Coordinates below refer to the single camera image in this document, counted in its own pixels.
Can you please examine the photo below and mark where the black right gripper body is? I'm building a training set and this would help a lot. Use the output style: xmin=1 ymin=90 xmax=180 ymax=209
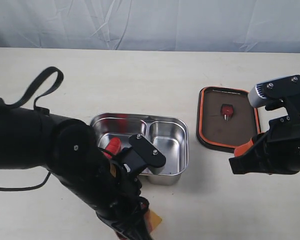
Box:
xmin=229 ymin=95 xmax=300 ymax=175

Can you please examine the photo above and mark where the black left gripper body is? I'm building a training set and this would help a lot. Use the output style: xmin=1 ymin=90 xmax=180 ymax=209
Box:
xmin=94 ymin=147 xmax=152 ymax=240

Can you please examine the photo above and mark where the yellow toy cheese wedge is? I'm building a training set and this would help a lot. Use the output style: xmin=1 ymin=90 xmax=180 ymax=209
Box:
xmin=144 ymin=209 xmax=162 ymax=233

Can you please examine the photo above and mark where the dark transparent lunch box lid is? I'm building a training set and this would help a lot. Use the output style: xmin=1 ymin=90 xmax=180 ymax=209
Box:
xmin=196 ymin=86 xmax=261 ymax=153

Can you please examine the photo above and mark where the red toy sausage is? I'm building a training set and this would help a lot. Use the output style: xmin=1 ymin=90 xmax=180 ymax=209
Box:
xmin=104 ymin=137 xmax=122 ymax=159

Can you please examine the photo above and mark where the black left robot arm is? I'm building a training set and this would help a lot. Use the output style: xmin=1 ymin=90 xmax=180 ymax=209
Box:
xmin=0 ymin=98 xmax=153 ymax=240

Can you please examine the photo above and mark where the stainless steel lunch box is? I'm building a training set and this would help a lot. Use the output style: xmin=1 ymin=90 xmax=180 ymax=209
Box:
xmin=90 ymin=113 xmax=189 ymax=186

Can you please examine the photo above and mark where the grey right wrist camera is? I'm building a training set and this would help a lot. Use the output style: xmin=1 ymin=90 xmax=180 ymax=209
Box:
xmin=248 ymin=74 xmax=300 ymax=108

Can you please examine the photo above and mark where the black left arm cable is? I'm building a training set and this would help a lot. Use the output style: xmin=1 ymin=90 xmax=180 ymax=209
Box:
xmin=0 ymin=66 xmax=65 ymax=192

